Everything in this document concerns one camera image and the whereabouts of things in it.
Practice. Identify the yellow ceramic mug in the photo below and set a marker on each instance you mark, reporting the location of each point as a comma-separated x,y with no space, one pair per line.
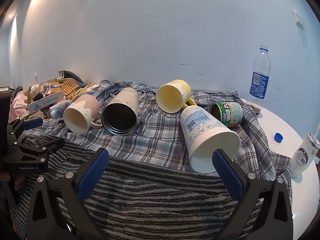
174,96

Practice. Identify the white blue paper cup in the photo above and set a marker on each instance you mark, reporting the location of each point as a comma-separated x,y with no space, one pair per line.
203,135

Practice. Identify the green tin can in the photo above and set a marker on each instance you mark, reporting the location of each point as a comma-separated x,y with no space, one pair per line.
228,113

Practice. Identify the white drink cup with straw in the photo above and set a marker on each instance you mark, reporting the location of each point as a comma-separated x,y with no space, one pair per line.
305,154

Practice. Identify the cardboard box of items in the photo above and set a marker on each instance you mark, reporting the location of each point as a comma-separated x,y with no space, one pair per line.
50,92

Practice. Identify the clear plastic water bottle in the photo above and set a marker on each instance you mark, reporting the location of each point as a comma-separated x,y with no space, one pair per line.
259,80

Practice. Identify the yellow snack packet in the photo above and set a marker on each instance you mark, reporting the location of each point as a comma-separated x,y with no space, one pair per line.
73,94

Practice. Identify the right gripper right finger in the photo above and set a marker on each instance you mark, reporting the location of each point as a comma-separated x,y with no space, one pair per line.
274,220

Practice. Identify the blue bottle cap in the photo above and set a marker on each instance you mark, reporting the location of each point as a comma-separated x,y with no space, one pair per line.
278,137

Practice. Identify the blue plaid cloth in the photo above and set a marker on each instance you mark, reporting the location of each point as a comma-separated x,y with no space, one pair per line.
159,137

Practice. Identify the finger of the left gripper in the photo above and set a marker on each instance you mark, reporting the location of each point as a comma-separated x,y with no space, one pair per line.
53,145
33,123

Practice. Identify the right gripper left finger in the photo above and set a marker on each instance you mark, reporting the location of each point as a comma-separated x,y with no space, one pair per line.
56,209

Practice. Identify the cream steel tumbler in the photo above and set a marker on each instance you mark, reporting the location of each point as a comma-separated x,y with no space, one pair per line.
120,116

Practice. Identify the white wall switch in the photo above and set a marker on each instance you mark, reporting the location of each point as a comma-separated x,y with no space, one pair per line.
298,20

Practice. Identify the pink cloth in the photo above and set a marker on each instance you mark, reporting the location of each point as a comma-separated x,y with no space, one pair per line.
18,107

